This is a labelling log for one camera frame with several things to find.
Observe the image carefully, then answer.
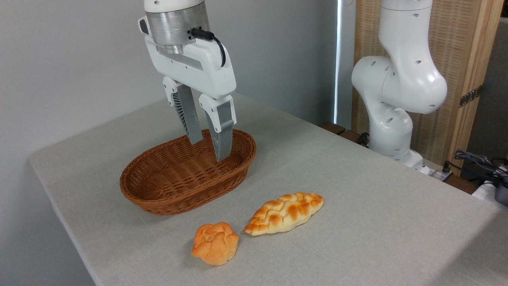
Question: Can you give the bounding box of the long braided bread loaf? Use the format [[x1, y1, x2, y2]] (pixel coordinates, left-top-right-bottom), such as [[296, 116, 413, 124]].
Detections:
[[243, 192, 324, 236]]

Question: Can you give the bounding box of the white vertical light strip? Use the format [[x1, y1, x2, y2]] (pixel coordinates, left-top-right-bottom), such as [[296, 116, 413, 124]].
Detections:
[[333, 0, 343, 124]]

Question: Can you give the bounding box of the brown wicker oval basket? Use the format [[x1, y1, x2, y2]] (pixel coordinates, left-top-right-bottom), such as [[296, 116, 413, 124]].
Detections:
[[120, 128, 257, 216]]

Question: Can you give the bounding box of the dark cable bundle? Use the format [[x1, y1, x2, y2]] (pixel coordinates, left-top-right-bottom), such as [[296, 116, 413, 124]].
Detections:
[[443, 150, 508, 187]]

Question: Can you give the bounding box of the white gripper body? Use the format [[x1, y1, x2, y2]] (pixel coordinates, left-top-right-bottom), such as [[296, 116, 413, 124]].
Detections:
[[138, 16, 237, 100]]

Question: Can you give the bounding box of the grey tablecloth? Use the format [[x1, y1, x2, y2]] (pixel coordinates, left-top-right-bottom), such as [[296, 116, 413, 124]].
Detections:
[[28, 83, 508, 286]]

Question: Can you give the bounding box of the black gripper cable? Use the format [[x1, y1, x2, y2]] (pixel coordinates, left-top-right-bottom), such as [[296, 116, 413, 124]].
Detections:
[[190, 27, 227, 67]]

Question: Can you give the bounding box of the metal screen hinge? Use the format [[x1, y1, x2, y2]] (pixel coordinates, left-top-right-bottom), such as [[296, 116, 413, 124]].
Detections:
[[459, 85, 483, 108]]

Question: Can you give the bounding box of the round orange bread roll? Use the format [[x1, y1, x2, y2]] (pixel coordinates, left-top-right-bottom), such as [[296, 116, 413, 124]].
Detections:
[[191, 222, 239, 266]]

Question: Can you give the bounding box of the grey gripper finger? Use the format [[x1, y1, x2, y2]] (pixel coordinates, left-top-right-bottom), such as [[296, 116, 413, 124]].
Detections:
[[198, 94, 237, 162], [163, 77, 204, 145]]

